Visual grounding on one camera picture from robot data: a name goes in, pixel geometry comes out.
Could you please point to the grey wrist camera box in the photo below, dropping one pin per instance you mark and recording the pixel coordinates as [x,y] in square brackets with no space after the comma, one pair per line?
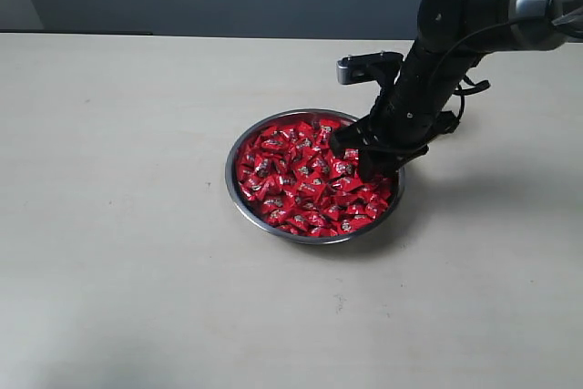
[381,67]

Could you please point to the pile of red wrapped candies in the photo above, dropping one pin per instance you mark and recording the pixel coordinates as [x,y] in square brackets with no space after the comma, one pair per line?
[309,188]

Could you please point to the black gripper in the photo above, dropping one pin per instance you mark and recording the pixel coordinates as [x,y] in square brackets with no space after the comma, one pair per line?
[404,120]

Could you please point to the round steel bowl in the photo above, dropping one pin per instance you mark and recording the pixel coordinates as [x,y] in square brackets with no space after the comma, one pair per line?
[314,236]

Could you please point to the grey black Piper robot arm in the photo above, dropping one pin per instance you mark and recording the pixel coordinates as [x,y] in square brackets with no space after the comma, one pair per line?
[453,36]

